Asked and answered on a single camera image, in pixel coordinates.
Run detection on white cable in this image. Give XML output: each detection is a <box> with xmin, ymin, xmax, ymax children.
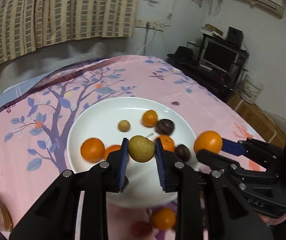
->
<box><xmin>137</xmin><ymin>26</ymin><xmax>156</xmax><ymax>55</ymax></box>

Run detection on small dark purple plum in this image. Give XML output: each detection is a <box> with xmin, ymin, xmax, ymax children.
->
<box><xmin>175</xmin><ymin>144</ymin><xmax>191</xmax><ymax>162</ymax></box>

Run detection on black hat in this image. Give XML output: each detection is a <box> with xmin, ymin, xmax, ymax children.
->
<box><xmin>167</xmin><ymin>46</ymin><xmax>198</xmax><ymax>62</ymax></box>

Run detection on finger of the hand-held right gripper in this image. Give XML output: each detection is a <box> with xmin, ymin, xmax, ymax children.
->
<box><xmin>220</xmin><ymin>137</ymin><xmax>283</xmax><ymax>167</ymax></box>
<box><xmin>196</xmin><ymin>149</ymin><xmax>281</xmax><ymax>191</ymax></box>

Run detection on red cherry tomato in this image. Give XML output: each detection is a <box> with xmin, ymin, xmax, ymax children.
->
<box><xmin>130</xmin><ymin>220</ymin><xmax>153</xmax><ymax>238</ymax></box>

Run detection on flat cardboard piece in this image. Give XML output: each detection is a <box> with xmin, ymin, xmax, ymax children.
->
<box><xmin>204</xmin><ymin>24</ymin><xmax>223</xmax><ymax>37</ymax></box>

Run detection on large orange tangerine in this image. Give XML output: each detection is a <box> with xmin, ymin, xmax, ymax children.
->
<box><xmin>80</xmin><ymin>137</ymin><xmax>106</xmax><ymax>162</ymax></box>

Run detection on small orange tangerine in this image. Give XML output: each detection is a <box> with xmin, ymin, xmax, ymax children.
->
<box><xmin>151</xmin><ymin>207</ymin><xmax>177</xmax><ymax>230</ymax></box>

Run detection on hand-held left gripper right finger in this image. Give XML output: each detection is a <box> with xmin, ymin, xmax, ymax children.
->
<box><xmin>154</xmin><ymin>137</ymin><xmax>274</xmax><ymax>240</ymax></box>

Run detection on beige checked curtain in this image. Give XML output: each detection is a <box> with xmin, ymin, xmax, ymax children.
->
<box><xmin>0</xmin><ymin>0</ymin><xmax>143</xmax><ymax>73</ymax></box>

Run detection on dark wrinkled fruit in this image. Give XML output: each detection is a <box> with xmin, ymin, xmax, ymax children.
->
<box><xmin>155</xmin><ymin>119</ymin><xmax>175</xmax><ymax>135</ymax></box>

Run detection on cardboard box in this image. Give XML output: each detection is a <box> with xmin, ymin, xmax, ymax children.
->
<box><xmin>226</xmin><ymin>90</ymin><xmax>286</xmax><ymax>148</ymax></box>

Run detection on white oval plate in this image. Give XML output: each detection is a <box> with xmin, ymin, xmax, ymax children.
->
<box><xmin>67</xmin><ymin>97</ymin><xmax>199</xmax><ymax>208</ymax></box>

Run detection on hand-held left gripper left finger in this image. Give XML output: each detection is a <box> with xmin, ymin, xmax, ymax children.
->
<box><xmin>9</xmin><ymin>137</ymin><xmax>130</xmax><ymax>240</ymax></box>

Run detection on small yellow-green fruit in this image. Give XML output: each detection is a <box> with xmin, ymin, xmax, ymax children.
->
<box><xmin>118</xmin><ymin>120</ymin><xmax>131</xmax><ymax>132</ymax></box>
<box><xmin>128</xmin><ymin>135</ymin><xmax>156</xmax><ymax>163</ymax></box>

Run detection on white power strip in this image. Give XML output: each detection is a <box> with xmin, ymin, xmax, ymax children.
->
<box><xmin>146</xmin><ymin>22</ymin><xmax>171</xmax><ymax>28</ymax></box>

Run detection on black media stand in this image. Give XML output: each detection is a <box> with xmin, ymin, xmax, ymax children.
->
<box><xmin>168</xmin><ymin>55</ymin><xmax>249</xmax><ymax>103</ymax></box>

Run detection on pink deer print tablecloth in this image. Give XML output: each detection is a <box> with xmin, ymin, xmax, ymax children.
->
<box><xmin>0</xmin><ymin>55</ymin><xmax>286</xmax><ymax>240</ymax></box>

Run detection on computer monitor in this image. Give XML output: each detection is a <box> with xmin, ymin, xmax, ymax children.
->
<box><xmin>199</xmin><ymin>36</ymin><xmax>242</xmax><ymax>73</ymax></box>

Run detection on black speaker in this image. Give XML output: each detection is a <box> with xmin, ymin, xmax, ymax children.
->
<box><xmin>226</xmin><ymin>26</ymin><xmax>244</xmax><ymax>47</ymax></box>

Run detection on white plastic bucket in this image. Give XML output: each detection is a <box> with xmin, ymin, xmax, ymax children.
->
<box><xmin>240</xmin><ymin>74</ymin><xmax>264</xmax><ymax>105</ymax></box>

